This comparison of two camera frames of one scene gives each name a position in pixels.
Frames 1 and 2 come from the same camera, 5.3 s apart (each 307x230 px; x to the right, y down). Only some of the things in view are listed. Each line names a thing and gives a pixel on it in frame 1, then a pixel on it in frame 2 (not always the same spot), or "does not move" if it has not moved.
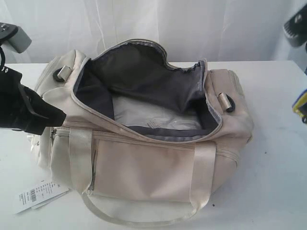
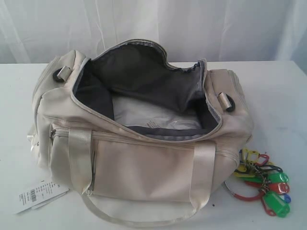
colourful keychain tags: [300, 106] -> [256, 169]
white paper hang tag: [39, 195] does not move
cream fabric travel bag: [144, 139] does not move
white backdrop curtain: [189, 30] does not move
